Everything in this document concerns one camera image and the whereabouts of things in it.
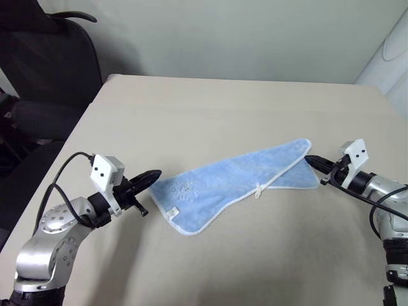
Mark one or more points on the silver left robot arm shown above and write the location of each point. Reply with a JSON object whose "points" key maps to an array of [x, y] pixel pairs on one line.
{"points": [[48, 245]]}

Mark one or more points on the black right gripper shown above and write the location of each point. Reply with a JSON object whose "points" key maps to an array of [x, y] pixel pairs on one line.
{"points": [[338, 170]]}

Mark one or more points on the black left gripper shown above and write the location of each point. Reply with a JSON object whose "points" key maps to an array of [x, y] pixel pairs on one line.
{"points": [[126, 192]]}

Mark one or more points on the light blue towel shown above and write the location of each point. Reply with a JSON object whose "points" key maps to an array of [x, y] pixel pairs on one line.
{"points": [[229, 181]]}

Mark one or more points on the black office chair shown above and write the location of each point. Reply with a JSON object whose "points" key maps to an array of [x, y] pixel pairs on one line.
{"points": [[48, 63]]}

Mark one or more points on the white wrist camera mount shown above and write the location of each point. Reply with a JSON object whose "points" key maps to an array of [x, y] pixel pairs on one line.
{"points": [[357, 153], [103, 172]]}

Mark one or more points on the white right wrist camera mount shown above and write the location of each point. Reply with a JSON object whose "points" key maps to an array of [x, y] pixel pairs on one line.
{"points": [[357, 153]]}

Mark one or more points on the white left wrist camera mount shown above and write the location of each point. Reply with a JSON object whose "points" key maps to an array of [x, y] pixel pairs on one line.
{"points": [[103, 172]]}

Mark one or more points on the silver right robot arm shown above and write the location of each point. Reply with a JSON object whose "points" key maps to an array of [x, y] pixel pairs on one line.
{"points": [[393, 223]]}

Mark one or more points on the white curved panel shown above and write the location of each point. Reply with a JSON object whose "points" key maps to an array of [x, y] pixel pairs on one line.
{"points": [[389, 63]]}

